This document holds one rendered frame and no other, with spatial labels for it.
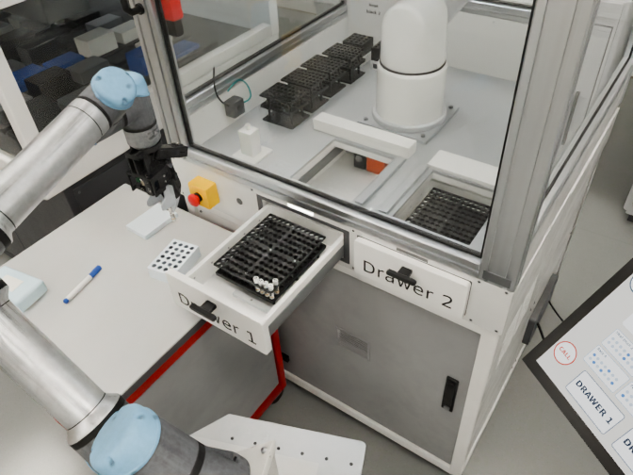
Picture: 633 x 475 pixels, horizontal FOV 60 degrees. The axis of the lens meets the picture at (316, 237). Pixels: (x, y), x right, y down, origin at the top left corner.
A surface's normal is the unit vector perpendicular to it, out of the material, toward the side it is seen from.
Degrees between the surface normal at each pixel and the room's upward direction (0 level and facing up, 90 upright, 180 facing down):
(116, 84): 48
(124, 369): 0
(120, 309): 0
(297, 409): 0
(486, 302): 90
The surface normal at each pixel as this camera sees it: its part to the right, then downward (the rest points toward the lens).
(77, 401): 0.48, -0.13
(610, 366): -0.76, -0.28
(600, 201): -0.04, -0.74
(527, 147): -0.57, 0.57
